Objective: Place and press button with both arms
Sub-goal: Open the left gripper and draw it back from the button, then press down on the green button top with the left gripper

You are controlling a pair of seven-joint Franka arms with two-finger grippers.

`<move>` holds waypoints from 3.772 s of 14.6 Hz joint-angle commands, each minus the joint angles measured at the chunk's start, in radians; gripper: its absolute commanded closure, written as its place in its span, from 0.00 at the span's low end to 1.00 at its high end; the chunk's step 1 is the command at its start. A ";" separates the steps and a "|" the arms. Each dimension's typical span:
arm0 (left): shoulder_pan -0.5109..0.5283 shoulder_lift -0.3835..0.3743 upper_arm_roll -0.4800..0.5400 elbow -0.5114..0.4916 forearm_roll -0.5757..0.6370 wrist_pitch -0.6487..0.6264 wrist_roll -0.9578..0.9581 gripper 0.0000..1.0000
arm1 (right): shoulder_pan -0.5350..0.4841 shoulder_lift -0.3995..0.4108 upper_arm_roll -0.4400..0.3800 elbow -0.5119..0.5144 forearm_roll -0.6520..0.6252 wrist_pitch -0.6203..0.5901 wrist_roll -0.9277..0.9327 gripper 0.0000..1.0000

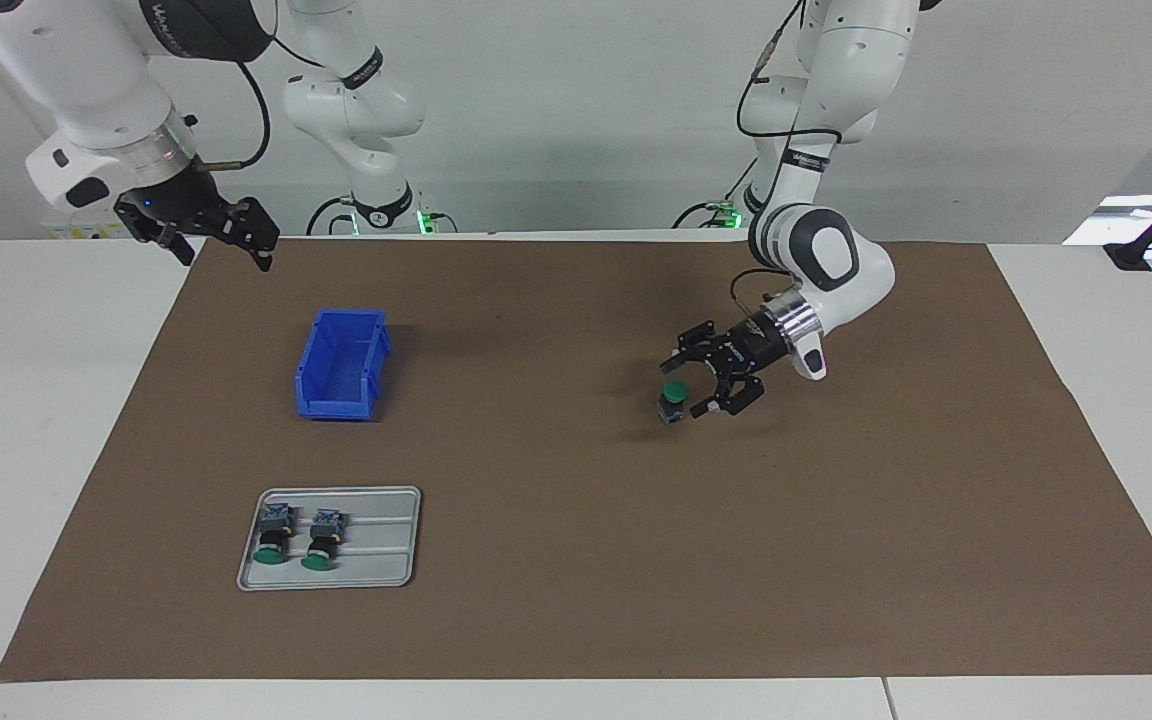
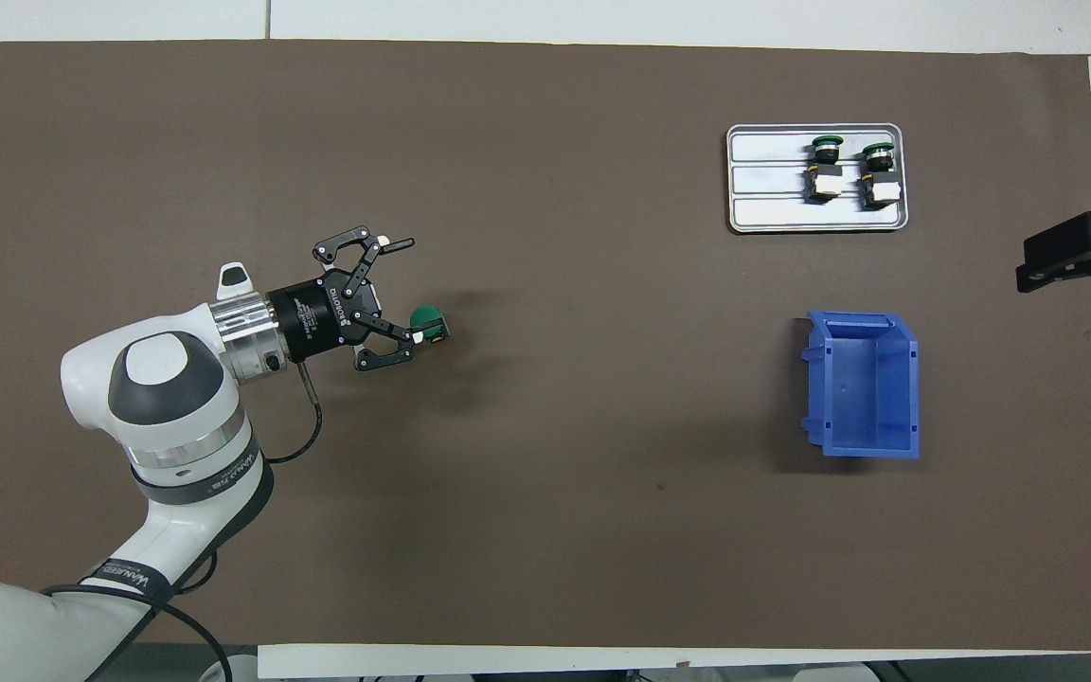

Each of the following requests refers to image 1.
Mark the white box yellow label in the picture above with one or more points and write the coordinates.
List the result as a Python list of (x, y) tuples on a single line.
[(86, 231)]

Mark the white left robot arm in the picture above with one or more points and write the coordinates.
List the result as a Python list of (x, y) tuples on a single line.
[(856, 60)]

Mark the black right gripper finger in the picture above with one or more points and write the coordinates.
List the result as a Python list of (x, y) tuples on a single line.
[(254, 225), (176, 243)]

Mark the silver metal tray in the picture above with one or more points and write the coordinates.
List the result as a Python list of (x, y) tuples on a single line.
[(381, 545)]

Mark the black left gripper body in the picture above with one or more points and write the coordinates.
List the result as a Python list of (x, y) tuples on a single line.
[(754, 345)]

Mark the blue plastic storage bin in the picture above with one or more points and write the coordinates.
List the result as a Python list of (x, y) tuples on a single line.
[(341, 365)]

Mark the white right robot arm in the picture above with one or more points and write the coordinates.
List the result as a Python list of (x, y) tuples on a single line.
[(86, 70)]

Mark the green push button switch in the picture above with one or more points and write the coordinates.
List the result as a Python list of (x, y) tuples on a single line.
[(674, 392), (323, 535), (274, 530)]

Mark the brown table mat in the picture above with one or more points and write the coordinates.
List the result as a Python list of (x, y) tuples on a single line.
[(636, 560)]

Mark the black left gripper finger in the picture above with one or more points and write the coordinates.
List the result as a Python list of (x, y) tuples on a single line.
[(696, 345), (736, 395)]

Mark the green lit base connector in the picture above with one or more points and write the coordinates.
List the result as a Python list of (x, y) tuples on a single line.
[(426, 222), (728, 217)]

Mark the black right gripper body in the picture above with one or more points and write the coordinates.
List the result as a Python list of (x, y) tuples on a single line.
[(166, 205)]

